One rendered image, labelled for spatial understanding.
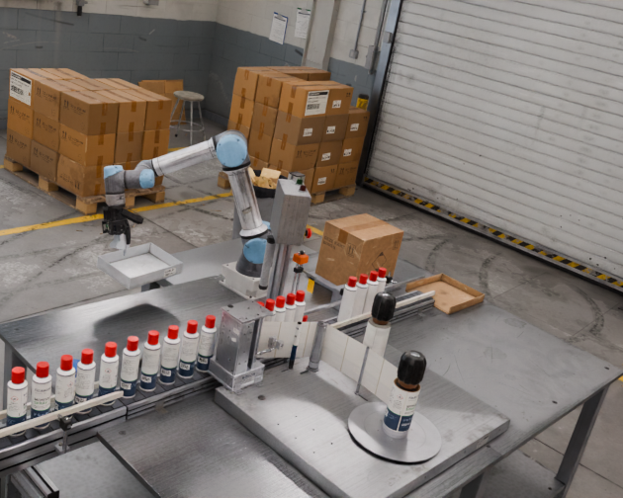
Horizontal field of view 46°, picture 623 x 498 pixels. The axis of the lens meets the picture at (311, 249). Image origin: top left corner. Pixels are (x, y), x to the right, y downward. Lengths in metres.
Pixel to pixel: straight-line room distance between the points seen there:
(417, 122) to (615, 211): 2.10
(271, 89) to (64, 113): 1.79
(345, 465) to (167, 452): 0.53
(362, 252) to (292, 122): 3.36
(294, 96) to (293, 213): 3.99
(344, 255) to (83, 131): 3.08
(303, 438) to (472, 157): 5.24
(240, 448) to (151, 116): 4.28
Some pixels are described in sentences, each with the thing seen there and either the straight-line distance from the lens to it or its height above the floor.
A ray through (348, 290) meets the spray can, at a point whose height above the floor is 1.04.
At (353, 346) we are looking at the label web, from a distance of 2.57.
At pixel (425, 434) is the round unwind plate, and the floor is 0.89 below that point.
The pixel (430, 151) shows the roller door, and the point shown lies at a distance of 7.50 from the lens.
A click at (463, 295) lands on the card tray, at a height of 0.83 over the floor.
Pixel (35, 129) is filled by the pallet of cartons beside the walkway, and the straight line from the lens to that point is 6.52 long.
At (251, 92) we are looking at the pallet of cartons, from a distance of 6.84.
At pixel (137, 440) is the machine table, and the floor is 0.83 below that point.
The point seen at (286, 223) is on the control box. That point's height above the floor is 1.37.
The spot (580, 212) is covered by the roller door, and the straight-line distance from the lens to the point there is 6.92.
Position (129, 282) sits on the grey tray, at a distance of 2.91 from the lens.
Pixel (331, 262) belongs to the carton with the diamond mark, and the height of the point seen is 0.95.
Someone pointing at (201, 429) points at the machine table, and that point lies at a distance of 2.40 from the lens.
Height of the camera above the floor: 2.27
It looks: 22 degrees down
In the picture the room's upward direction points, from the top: 11 degrees clockwise
